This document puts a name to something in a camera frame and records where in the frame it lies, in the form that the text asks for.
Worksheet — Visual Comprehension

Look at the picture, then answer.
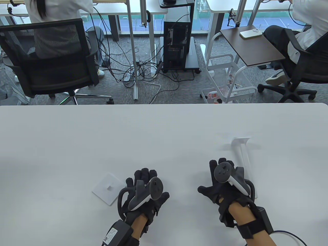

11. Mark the person's left hand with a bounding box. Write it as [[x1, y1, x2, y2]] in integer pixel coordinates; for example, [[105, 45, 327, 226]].
[[118, 168, 170, 224]]

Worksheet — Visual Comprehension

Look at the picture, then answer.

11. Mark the person's right hand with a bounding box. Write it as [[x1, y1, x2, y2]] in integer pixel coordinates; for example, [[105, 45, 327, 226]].
[[197, 158, 256, 228]]

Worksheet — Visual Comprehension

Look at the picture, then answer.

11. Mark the white headphone stand base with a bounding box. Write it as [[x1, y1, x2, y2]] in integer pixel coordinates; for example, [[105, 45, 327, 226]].
[[92, 172, 125, 206]]

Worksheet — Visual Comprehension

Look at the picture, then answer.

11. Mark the white headphone stand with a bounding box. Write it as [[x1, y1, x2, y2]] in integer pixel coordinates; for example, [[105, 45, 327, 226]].
[[231, 137, 259, 199]]

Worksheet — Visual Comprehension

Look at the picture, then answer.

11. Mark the person's right forearm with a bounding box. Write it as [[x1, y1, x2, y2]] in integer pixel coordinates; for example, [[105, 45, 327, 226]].
[[228, 202, 278, 246]]

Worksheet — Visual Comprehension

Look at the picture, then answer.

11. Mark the person's left forearm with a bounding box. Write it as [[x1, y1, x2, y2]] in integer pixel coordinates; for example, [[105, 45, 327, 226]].
[[129, 214, 149, 246]]

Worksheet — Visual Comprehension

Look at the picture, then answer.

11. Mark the grey white hand controller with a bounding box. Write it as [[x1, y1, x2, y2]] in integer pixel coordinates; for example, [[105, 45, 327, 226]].
[[214, 162, 256, 201], [117, 177, 165, 219]]

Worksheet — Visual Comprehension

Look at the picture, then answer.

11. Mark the plain black wrist unit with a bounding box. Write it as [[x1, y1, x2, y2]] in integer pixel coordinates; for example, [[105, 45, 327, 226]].
[[237, 206, 274, 239]]

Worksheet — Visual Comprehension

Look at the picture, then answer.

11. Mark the black wrist unit white label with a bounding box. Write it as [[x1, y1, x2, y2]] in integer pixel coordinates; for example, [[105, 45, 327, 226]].
[[102, 220, 134, 246]]

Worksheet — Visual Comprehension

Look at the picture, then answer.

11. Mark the black computer cart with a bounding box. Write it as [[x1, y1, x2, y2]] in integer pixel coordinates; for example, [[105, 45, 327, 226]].
[[158, 0, 202, 75]]

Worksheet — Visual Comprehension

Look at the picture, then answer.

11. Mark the black computer tower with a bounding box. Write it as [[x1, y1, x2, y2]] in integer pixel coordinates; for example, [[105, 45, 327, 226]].
[[163, 21, 191, 70]]

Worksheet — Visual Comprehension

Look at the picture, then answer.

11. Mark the black mesh office chair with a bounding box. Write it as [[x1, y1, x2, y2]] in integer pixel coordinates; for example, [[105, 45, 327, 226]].
[[0, 18, 115, 106]]

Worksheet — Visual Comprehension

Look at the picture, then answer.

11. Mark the brown side table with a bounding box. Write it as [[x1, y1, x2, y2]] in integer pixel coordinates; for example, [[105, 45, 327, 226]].
[[220, 25, 286, 68]]

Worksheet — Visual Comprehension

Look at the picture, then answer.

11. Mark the white flat device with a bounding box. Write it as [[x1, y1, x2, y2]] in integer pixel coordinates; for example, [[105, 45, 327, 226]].
[[239, 28, 263, 39]]

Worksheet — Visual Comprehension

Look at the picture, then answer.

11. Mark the thin black cable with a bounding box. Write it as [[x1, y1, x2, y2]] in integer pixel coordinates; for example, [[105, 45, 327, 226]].
[[273, 230, 308, 246]]

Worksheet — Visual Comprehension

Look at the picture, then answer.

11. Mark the tangle of floor cables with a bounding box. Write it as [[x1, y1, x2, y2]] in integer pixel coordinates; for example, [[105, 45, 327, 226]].
[[88, 5, 196, 104]]

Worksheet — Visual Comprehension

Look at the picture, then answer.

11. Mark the tall aluminium profile post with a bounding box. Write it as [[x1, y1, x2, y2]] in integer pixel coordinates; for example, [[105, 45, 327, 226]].
[[127, 0, 140, 100]]

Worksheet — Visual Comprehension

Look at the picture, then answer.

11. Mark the white wire rolling cart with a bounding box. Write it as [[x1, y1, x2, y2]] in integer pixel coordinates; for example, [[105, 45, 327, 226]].
[[200, 53, 258, 104]]

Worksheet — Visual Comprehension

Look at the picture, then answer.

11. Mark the short aluminium profile rail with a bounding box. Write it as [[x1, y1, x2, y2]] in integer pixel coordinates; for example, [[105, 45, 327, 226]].
[[140, 0, 152, 28]]

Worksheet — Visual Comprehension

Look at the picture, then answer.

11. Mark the black clamp mount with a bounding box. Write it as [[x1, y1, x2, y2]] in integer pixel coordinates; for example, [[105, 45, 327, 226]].
[[227, 8, 241, 28]]

